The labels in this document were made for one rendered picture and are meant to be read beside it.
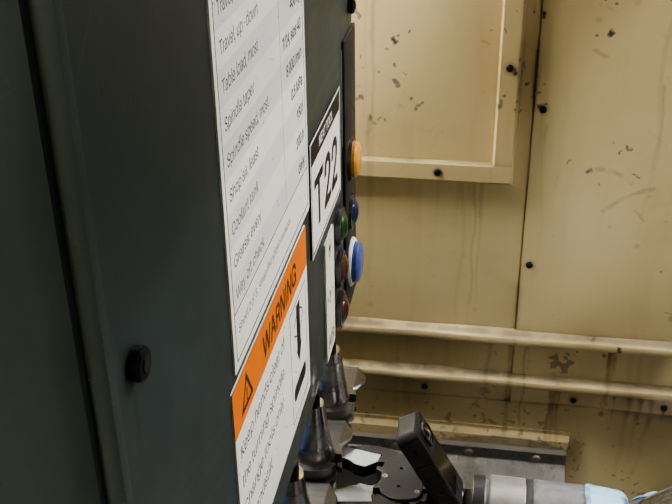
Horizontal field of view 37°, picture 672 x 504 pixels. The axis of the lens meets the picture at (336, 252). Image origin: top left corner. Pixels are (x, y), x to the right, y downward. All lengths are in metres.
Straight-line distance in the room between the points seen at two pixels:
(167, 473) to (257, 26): 0.18
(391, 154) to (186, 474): 1.12
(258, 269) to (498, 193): 1.05
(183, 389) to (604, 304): 1.25
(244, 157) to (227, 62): 0.05
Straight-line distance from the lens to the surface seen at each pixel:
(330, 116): 0.60
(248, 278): 0.42
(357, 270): 0.71
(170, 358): 0.33
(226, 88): 0.37
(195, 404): 0.36
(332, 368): 1.17
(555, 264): 1.52
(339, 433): 1.17
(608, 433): 1.70
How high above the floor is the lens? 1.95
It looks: 28 degrees down
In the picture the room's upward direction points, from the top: 1 degrees counter-clockwise
